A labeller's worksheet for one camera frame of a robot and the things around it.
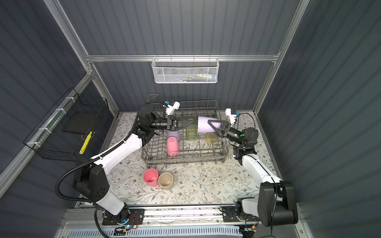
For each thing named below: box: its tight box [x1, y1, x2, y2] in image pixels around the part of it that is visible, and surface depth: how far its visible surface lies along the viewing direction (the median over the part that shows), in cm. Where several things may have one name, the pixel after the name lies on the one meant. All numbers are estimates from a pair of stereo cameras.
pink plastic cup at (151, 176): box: [142, 168, 159, 187], surface depth 86 cm
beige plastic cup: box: [157, 172, 174, 191], surface depth 83 cm
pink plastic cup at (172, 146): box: [166, 136, 180, 157], surface depth 89 cm
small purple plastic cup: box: [197, 116, 222, 133], surface depth 67 cm
